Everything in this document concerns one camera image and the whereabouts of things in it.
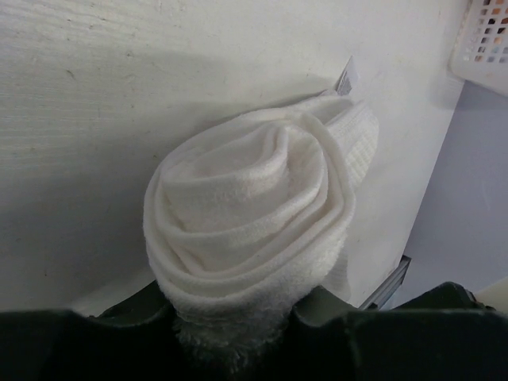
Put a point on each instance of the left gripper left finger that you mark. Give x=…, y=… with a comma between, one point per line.
x=132, y=340

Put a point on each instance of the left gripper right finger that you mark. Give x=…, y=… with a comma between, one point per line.
x=446, y=333

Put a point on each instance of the white towel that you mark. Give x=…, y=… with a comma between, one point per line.
x=246, y=218

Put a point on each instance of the white plastic basket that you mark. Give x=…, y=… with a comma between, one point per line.
x=480, y=52

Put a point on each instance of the aluminium rail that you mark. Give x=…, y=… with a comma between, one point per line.
x=380, y=298

